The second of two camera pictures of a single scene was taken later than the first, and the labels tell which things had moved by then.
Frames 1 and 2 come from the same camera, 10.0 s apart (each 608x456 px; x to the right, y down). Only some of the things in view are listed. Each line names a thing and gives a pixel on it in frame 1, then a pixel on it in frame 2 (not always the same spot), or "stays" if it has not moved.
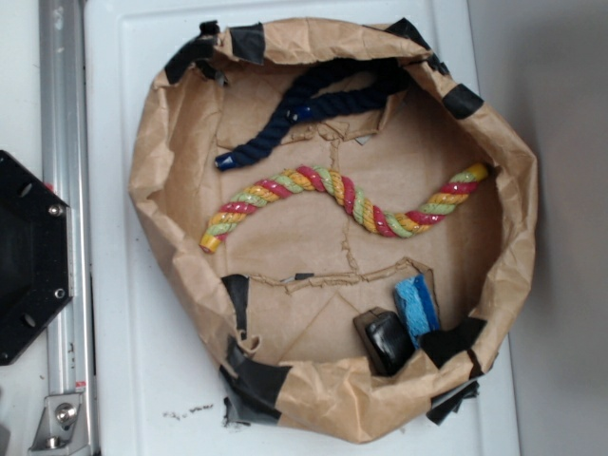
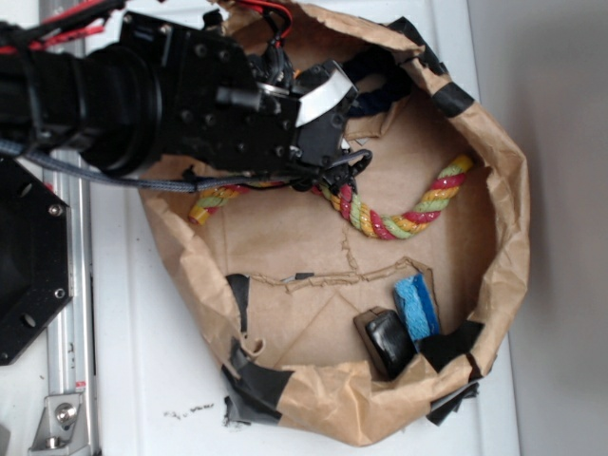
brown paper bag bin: (345, 225) stays
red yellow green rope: (378, 218) -> (386, 223)
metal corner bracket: (62, 429) stays
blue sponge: (417, 306) stays
